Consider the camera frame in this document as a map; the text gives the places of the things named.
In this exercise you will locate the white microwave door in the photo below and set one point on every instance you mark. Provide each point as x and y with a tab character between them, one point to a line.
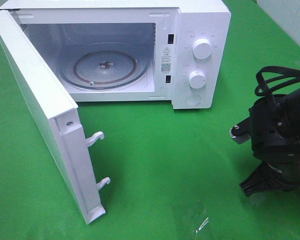
56	116

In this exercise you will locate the white microwave oven body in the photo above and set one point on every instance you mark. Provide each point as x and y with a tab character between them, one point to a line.
56	27

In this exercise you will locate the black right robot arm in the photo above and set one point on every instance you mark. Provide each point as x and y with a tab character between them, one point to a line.
275	141

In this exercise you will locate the white microwave knob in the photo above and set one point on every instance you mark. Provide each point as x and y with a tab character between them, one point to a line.
202	48
197	79

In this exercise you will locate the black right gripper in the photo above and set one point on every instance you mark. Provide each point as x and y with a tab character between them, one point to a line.
268	177

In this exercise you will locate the round white door release button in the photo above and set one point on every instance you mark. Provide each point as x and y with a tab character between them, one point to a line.
193	100

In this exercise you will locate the glass microwave turntable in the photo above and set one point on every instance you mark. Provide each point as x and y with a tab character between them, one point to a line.
105	65

